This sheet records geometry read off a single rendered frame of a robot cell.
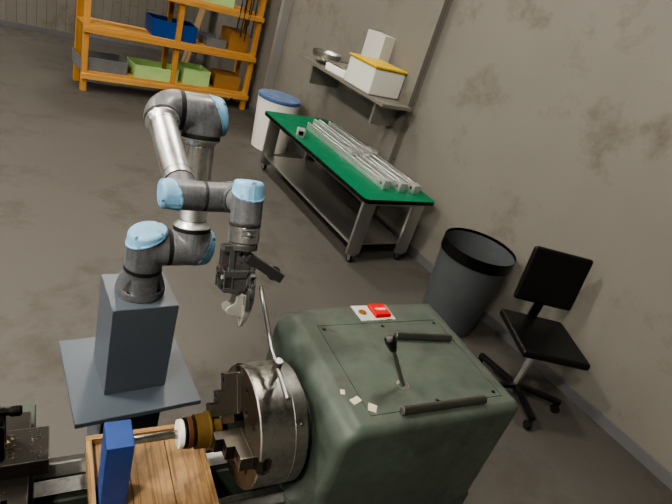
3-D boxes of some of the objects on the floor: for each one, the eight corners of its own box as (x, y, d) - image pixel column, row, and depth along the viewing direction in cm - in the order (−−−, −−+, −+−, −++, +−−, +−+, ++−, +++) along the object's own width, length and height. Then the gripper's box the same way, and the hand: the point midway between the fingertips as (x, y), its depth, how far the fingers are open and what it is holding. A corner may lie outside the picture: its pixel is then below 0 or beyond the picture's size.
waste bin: (492, 337, 422) (531, 264, 390) (442, 346, 389) (480, 268, 357) (448, 296, 461) (480, 227, 428) (399, 302, 428) (430, 227, 396)
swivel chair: (571, 417, 360) (653, 298, 313) (513, 440, 322) (597, 309, 276) (503, 354, 404) (566, 242, 358) (445, 368, 367) (507, 245, 320)
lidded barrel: (296, 157, 673) (309, 106, 642) (257, 154, 642) (269, 100, 611) (277, 140, 713) (289, 92, 682) (240, 136, 681) (251, 85, 651)
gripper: (217, 238, 127) (210, 320, 131) (228, 247, 119) (220, 333, 123) (250, 240, 131) (242, 319, 135) (263, 248, 124) (254, 331, 128)
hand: (243, 321), depth 130 cm, fingers closed
